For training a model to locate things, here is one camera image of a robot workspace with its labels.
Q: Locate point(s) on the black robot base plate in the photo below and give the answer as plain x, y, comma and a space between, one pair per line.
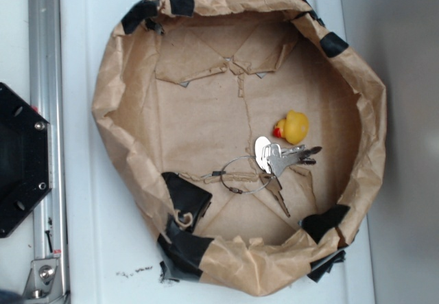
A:
24, 160

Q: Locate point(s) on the silver key bunch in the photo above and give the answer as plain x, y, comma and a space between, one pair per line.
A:
273, 159

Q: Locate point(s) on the bronze single key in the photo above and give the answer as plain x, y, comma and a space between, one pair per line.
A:
273, 185

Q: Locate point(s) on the brown paper bag bin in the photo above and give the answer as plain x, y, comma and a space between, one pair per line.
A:
186, 87

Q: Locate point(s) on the white plastic tray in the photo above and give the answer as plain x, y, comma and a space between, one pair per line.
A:
112, 255

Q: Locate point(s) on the yellow rubber duck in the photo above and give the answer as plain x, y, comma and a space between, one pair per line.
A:
293, 128

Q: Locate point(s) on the aluminium extrusion rail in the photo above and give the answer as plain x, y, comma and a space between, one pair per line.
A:
45, 69

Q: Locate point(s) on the metal corner bracket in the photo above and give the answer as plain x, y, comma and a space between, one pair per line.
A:
44, 282

